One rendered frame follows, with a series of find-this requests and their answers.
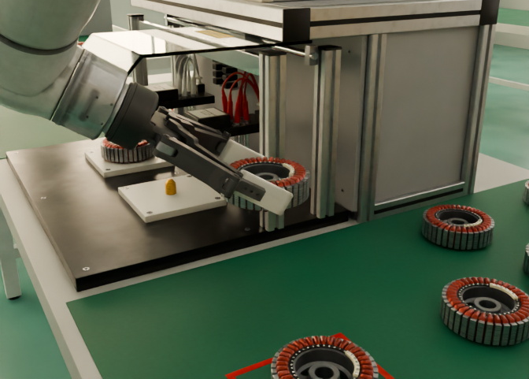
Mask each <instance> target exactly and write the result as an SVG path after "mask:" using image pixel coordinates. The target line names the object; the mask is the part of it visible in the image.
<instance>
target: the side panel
mask: <svg viewBox="0 0 529 379"><path fill-rule="evenodd" d="M495 29H496V24H491V25H481V26H469V27H459V28H442V29H432V30H423V31H413V32H395V33H386V34H376V35H368V41H367V54H366V68H365V81H364V107H363V120H362V133H361V159H360V172H359V185H358V199H357V211H354V212H352V211H351V214H350V218H351V219H352V220H357V223H359V224H360V223H364V222H365V221H372V220H375V219H379V218H381V217H387V216H390V215H393V214H399V213H402V212H405V211H408V210H414V209H416V208H420V207H423V206H428V205H431V204H435V203H440V202H443V201H446V200H449V199H455V198H458V197H461V196H464V195H467V194H469V195H470V194H472V193H474V187H475V176H476V170H477V164H478V158H479V147H480V140H481V135H482V129H483V118H484V111H485V105H486V94H487V88H488V82H489V76H490V65H491V58H492V53H493V47H494V36H495Z"/></svg>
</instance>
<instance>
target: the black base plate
mask: <svg viewBox="0 0 529 379"><path fill-rule="evenodd" d="M104 138H105V137H104ZM104 138H99V139H95V140H91V139H89V140H83V141H77V142H72V143H62V144H56V145H50V146H45V147H35V148H29V149H24V150H14V151H8V152H6V160H7V162H8V163H9V166H10V168H11V170H12V171H13V173H14V175H15V177H16V179H17V181H18V183H19V185H20V186H21V188H22V190H23V192H24V194H25V195H26V197H27V199H28V201H29V203H30V205H31V207H32V209H33V210H34V212H35V215H36V217H37V218H38V219H39V222H40V224H41V226H42V227H43V229H44V231H45V233H46V235H47V237H48V239H49V240H50V242H51V244H52V246H53V248H54V250H55V251H56V253H57V256H58V257H59V259H60V261H61V263H62V265H63V266H64V268H65V271H66V273H67V274H68V276H69V278H70V280H71V282H72V283H73V285H74V287H75V289H76V291H77V292H81V291H84V290H87V289H91V288H96V287H99V286H102V285H106V284H112V283H115V282H118V281H123V280H127V279H130V278H133V277H138V276H142V275H145V274H148V273H153V272H157V271H160V270H163V269H168V268H172V267H175V266H180V265H183V264H187V263H190V262H195V261H198V260H202V259H205V258H211V257H213V256H217V255H222V254H226V253H228V252H232V251H237V250H241V249H243V248H247V247H252V246H256V245H259V244H262V243H267V242H271V241H274V240H279V239H282V238H286V237H289V236H294V235H297V234H301V233H304V232H309V231H312V230H316V229H321V228H324V227H328V226H331V225H337V224H339V223H343V222H346V221H348V216H349V211H348V210H347V209H346V208H344V207H343V206H340V205H339V204H338V203H335V207H334V215H333V216H330V217H329V216H327V215H325V217H324V218H318V217H317V216H316V214H311V213H310V207H311V188H309V197H308V198H307V200H306V201H304V202H303V203H302V204H300V205H297V206H295V207H293V208H288V209H287V210H285V211H284V228H283V229H277V228H275V230H274V231H271V232H268V231H267V230H266V229H265V227H261V226H260V211H256V210H253V211H252V210H245V209H243V208H239V207H237V206H234V205H232V204H230V203H227V205H226V206H219V207H215V208H212V209H207V210H201V211H198V212H193V213H190V214H184V215H179V216H176V217H170V218H165V219H162V220H158V221H151V222H147V223H146V222H145V221H144V220H143V219H142V218H141V217H140V216H139V215H138V214H137V213H136V212H135V211H134V210H133V209H132V208H131V206H130V205H129V204H128V203H127V202H126V201H125V200H124V199H123V198H122V197H121V195H120V194H119V193H118V188H120V187H125V186H129V185H133V184H141V183H146V182H151V181H155V180H163V179H167V178H171V177H175V176H183V175H187V174H188V173H186V172H184V171H183V170H181V169H180V168H178V167H176V166H174V165H172V166H168V167H163V168H159V169H150V170H146V171H141V172H137V173H128V174H124V175H119V176H111V177H106V178H104V177H103V175H102V174H100V172H99V171H97V169H96V168H95V167H94V166H93V165H92V164H91V163H90V162H89V161H88V160H87V159H86V158H85V154H84V152H86V151H91V150H101V147H100V142H101V141H102V140H103V139H104Z"/></svg>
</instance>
